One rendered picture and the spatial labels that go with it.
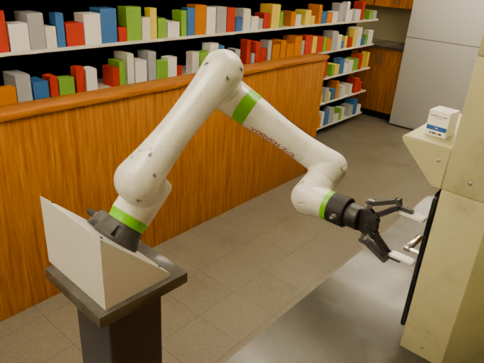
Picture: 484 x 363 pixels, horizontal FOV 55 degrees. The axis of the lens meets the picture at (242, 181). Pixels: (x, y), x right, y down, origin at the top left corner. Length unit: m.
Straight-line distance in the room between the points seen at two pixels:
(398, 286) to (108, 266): 0.90
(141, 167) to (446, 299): 0.84
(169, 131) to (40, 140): 1.37
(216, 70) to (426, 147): 0.60
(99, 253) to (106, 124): 1.56
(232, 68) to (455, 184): 0.66
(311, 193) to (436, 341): 0.52
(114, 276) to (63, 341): 1.41
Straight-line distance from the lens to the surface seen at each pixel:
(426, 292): 1.28
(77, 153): 2.74
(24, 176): 2.63
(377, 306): 1.51
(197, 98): 1.34
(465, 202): 1.15
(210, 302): 2.90
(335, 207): 1.39
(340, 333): 1.39
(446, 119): 1.17
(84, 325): 1.70
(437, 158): 1.14
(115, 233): 1.45
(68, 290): 1.52
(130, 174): 1.29
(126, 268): 1.39
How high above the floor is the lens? 1.85
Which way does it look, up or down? 25 degrees down
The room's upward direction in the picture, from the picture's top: 4 degrees clockwise
